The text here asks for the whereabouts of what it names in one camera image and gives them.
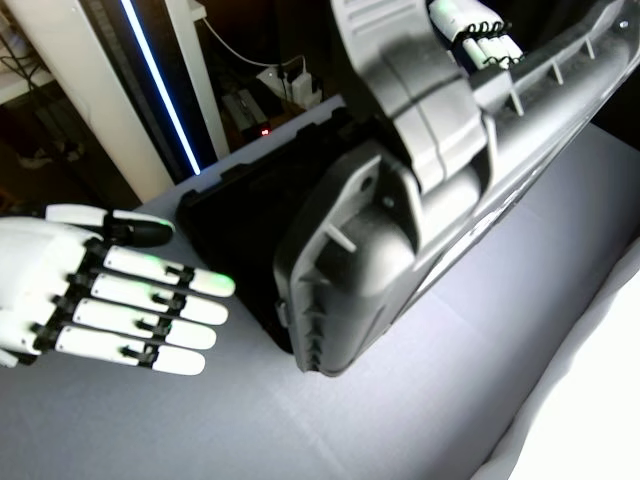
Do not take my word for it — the grey table cloth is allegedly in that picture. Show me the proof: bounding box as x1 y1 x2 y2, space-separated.
0 94 640 480

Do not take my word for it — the white power strip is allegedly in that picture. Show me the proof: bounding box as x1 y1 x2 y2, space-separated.
256 60 325 107

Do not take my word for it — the black device with red light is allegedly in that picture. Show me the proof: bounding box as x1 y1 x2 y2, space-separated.
221 91 275 142

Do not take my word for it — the blue light strip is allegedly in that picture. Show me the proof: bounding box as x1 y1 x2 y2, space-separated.
118 0 202 177

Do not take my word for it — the narrow white frame post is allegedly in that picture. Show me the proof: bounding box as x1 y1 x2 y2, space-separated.
163 0 232 162

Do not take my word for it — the wide white frame post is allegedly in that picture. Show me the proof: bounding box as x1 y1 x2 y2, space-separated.
6 0 176 207

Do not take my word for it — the white cable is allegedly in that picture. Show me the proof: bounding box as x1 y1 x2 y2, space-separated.
200 16 307 76

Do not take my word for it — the black plastic hard case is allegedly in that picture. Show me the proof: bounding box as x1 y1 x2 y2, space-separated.
174 0 640 379

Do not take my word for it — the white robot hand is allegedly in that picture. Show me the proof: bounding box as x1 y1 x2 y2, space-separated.
428 0 525 76
0 203 237 377

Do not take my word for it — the white desk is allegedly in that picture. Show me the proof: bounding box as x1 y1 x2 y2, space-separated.
0 0 57 107

